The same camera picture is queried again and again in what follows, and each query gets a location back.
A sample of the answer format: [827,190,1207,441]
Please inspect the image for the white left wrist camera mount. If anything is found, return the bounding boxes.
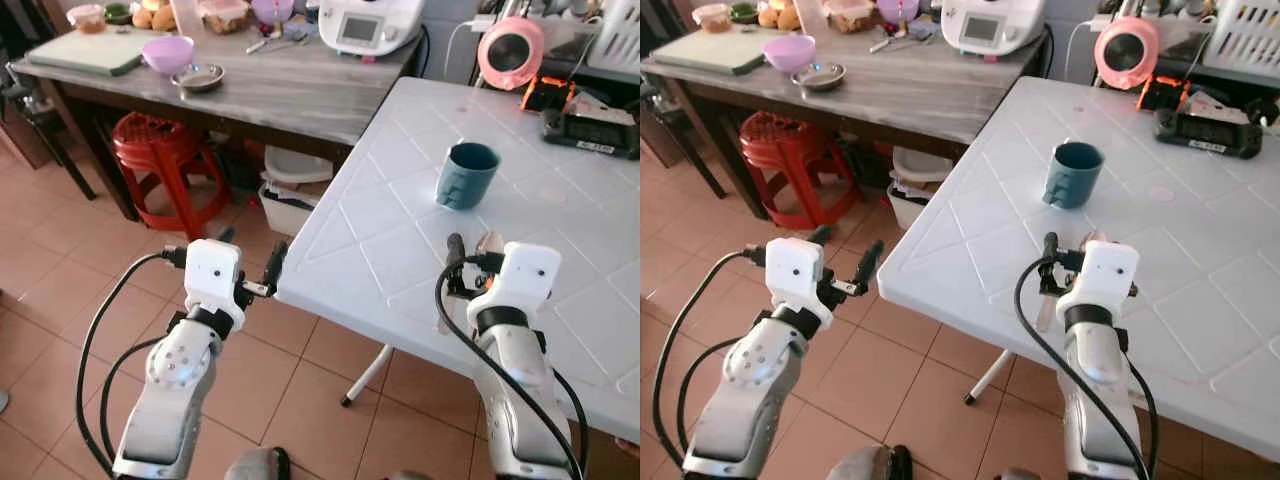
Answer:
[183,238,247,327]
[765,237,830,329]

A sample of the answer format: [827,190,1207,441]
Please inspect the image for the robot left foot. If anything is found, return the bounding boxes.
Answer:
[827,444,912,480]
[224,446,294,480]

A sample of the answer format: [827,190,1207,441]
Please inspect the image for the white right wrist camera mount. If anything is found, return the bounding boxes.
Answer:
[1057,240,1141,327]
[483,242,563,324]

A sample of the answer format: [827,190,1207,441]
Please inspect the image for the clear plastic food container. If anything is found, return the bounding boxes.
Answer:
[825,0,879,35]
[197,0,252,36]

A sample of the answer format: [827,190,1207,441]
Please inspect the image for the purple plastic bowl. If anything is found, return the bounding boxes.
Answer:
[141,36,197,77]
[762,35,818,75]

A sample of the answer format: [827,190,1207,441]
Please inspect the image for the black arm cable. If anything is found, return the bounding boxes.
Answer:
[435,252,587,480]
[1013,252,1154,480]
[75,248,191,479]
[652,248,769,471]

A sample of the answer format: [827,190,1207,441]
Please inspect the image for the pink plastic cup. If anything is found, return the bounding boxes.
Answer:
[876,0,922,27]
[250,0,297,27]

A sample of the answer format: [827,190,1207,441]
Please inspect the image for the red plastic stool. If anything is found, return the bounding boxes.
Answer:
[111,111,230,241]
[739,111,857,230]

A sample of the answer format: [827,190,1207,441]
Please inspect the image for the white plastic storage box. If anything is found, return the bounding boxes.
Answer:
[887,182,931,231]
[259,182,323,237]

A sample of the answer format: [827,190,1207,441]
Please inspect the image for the green cutting board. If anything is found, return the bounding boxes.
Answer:
[25,28,166,78]
[650,28,776,77]

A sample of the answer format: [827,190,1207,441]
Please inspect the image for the dark wooden table frame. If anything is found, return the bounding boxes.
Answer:
[660,68,976,206]
[40,70,351,223]

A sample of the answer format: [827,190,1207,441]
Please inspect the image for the white plastic basin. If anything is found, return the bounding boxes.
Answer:
[264,146,335,187]
[892,147,943,185]

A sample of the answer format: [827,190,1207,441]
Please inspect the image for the white power cable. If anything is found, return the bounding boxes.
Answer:
[1063,18,1113,81]
[444,18,493,81]

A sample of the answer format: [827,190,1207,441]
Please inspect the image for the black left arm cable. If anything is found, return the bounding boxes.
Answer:
[652,248,769,471]
[75,248,191,479]

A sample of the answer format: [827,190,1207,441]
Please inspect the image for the white kitchen appliance with screen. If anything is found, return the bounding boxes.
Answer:
[942,0,1049,58]
[318,0,427,58]

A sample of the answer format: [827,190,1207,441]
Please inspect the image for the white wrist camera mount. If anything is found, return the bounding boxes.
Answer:
[765,237,830,329]
[483,242,563,324]
[183,238,247,327]
[1057,240,1141,327]

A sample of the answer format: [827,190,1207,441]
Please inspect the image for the teal ceramic mug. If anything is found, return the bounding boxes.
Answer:
[1043,141,1107,210]
[436,142,502,211]

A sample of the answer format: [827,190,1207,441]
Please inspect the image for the orange and black device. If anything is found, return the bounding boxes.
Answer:
[520,77,577,113]
[1138,77,1192,112]

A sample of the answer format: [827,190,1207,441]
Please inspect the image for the white metal table leg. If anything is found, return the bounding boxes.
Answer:
[340,344,394,407]
[964,349,1017,407]

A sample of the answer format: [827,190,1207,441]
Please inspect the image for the small metal dish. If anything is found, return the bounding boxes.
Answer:
[170,63,227,95]
[792,62,848,93]

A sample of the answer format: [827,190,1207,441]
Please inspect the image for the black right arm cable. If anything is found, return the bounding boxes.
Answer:
[1013,252,1154,480]
[435,252,587,480]

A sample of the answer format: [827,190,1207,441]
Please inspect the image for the pink round appliance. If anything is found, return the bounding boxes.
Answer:
[1094,16,1162,92]
[477,16,548,92]

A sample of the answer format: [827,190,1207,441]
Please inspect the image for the white plastic basket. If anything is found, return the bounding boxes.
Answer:
[1204,0,1280,82]
[588,0,641,74]

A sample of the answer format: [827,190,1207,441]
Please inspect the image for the black box device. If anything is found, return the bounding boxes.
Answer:
[541,103,641,162]
[1155,103,1267,160]

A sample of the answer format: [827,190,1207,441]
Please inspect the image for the brown bread rolls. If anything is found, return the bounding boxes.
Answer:
[133,4,179,32]
[758,4,802,32]

